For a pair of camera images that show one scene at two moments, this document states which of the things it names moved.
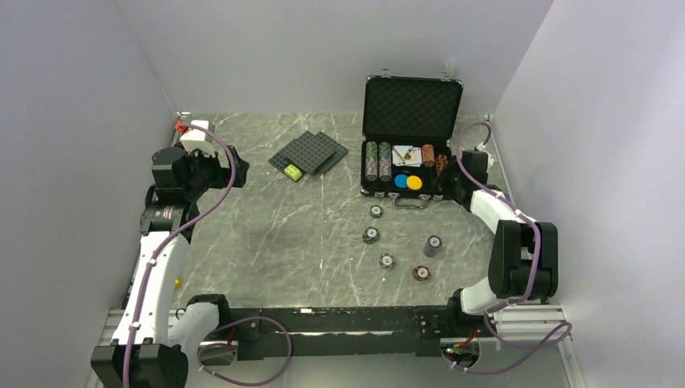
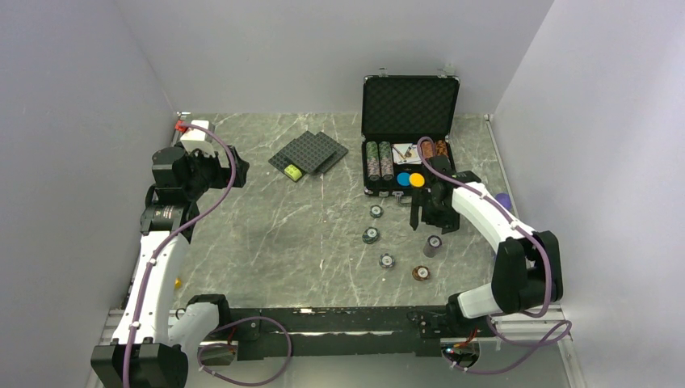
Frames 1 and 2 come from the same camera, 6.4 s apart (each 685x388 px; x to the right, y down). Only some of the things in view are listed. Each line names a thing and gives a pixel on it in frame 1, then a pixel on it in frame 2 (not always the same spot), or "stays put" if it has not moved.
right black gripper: [443, 180] → [450, 222]
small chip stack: [376, 211] stays put
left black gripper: [222, 173] stays put
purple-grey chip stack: [384, 171] stays put
